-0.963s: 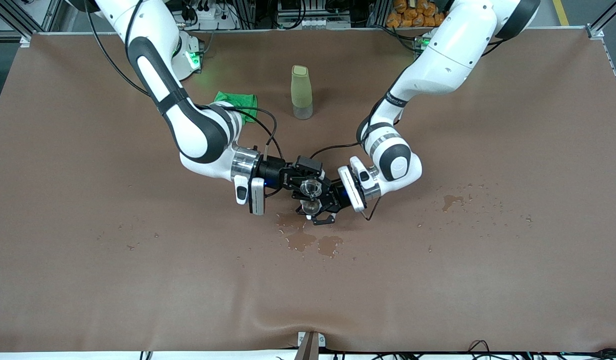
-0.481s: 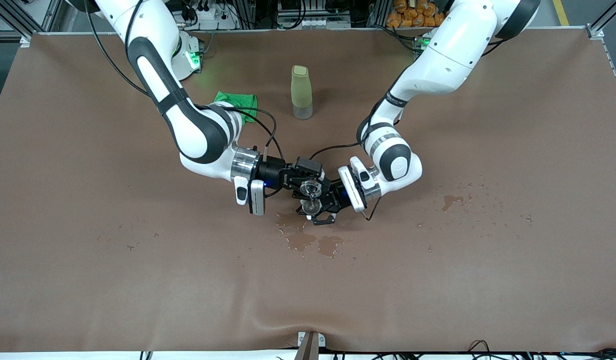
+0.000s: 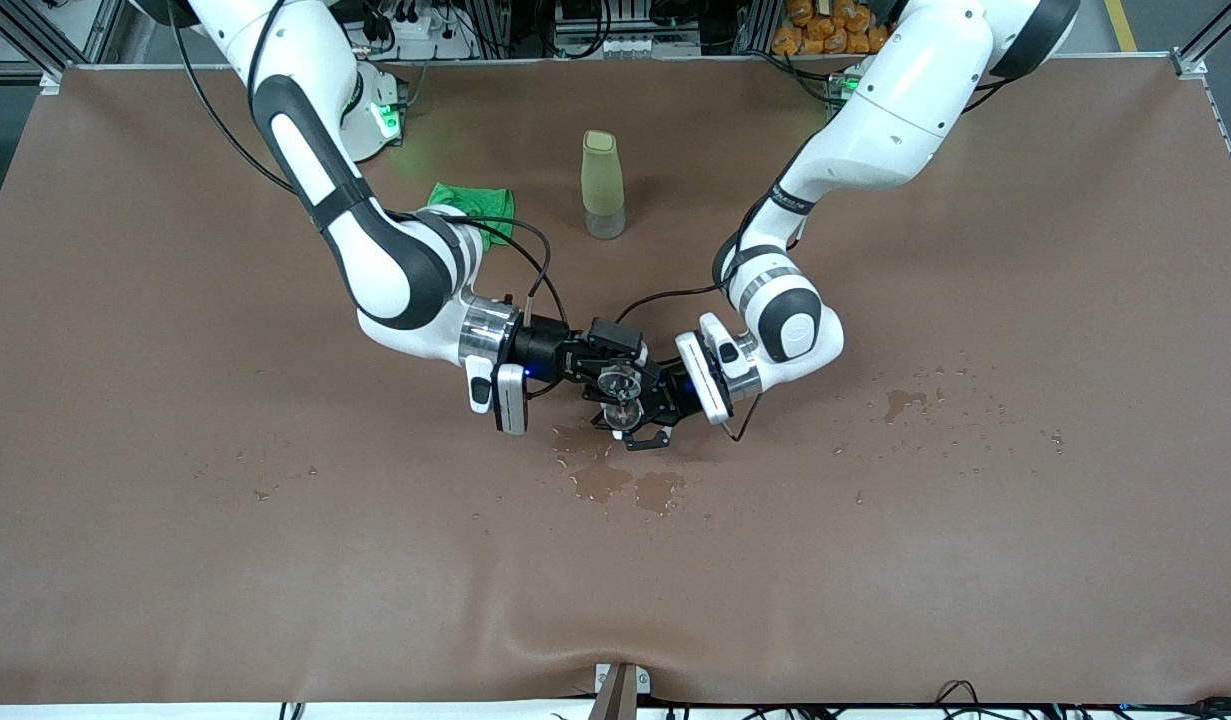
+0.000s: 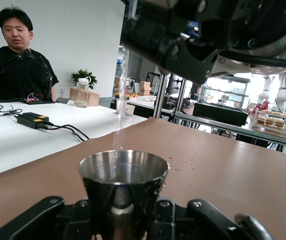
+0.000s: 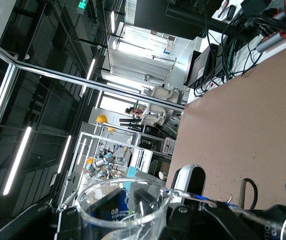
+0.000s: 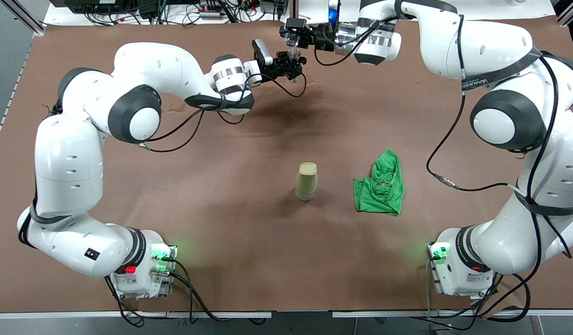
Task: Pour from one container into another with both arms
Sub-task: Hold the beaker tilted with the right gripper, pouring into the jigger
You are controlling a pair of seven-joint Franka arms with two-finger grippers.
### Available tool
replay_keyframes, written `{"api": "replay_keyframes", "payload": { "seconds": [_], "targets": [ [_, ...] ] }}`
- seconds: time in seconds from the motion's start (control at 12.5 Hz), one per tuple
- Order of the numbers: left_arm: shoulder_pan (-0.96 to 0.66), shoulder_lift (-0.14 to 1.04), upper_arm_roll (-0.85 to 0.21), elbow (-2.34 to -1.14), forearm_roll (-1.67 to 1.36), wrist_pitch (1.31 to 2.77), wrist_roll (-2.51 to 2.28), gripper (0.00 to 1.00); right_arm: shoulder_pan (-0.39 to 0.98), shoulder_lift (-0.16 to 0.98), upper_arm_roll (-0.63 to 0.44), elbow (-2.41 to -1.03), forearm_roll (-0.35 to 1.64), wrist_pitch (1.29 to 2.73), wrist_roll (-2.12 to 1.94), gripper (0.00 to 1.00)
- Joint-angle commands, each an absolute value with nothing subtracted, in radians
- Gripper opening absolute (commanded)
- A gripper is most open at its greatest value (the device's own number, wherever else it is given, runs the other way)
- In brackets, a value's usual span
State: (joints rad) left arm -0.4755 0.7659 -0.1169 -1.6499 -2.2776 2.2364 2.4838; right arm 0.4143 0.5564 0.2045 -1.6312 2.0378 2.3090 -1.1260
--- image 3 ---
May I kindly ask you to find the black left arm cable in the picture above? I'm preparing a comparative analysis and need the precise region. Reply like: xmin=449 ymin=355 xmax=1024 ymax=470
xmin=615 ymin=200 xmax=826 ymax=443

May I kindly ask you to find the aluminium frame profile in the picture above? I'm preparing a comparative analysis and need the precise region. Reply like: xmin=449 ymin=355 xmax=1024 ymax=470
xmin=0 ymin=0 xmax=126 ymax=96
xmin=1172 ymin=0 xmax=1231 ymax=79

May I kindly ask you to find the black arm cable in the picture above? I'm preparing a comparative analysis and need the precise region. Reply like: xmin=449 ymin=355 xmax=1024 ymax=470
xmin=615 ymin=200 xmax=826 ymax=443
xmin=165 ymin=0 xmax=571 ymax=401

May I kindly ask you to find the white power strip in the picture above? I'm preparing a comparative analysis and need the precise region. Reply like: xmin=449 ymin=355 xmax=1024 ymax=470
xmin=370 ymin=10 xmax=476 ymax=61

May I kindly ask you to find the bag of orange snacks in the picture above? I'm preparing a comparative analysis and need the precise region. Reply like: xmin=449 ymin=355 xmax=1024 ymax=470
xmin=772 ymin=0 xmax=898 ymax=57

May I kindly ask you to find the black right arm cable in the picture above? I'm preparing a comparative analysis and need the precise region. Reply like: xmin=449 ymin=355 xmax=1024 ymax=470
xmin=165 ymin=0 xmax=571 ymax=401

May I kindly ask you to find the black cable loop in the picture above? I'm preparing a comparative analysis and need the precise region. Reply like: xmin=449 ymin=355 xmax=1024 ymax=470
xmin=933 ymin=680 xmax=991 ymax=716

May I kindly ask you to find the small clear glass beaker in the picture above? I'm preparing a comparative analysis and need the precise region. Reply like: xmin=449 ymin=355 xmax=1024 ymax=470
xmin=595 ymin=364 xmax=644 ymax=403

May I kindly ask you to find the green bottle with clear base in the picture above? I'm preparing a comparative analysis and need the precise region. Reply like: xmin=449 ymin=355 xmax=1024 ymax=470
xmin=581 ymin=130 xmax=627 ymax=241

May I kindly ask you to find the brown table mat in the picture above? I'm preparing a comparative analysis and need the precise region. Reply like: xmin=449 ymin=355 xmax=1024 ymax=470
xmin=0 ymin=55 xmax=1231 ymax=706

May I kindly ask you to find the green microfibre cloth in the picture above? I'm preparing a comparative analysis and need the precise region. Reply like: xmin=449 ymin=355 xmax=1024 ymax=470
xmin=427 ymin=182 xmax=516 ymax=246

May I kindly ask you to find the large spilled liquid puddle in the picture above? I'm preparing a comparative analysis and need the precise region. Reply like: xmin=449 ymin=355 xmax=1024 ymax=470
xmin=552 ymin=425 xmax=688 ymax=517

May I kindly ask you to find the aluminium frame post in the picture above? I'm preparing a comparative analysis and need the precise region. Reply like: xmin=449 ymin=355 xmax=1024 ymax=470
xmin=590 ymin=662 xmax=653 ymax=720

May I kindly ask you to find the small spilled liquid puddle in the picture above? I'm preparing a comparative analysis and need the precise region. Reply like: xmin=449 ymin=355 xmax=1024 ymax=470
xmin=883 ymin=388 xmax=931 ymax=425

